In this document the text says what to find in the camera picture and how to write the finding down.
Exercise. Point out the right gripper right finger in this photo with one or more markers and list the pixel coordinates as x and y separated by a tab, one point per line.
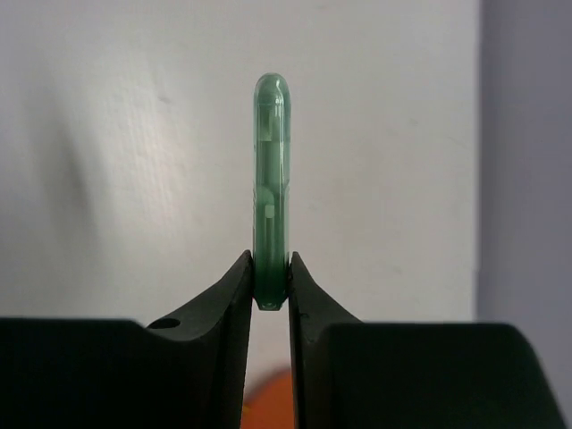
351	374

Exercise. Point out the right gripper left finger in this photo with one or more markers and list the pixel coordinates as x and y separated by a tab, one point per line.
185	370

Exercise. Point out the orange round organizer container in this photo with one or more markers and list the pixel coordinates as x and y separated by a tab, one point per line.
270	405

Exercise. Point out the green translucent tube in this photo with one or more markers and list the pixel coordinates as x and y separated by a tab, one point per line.
271	191

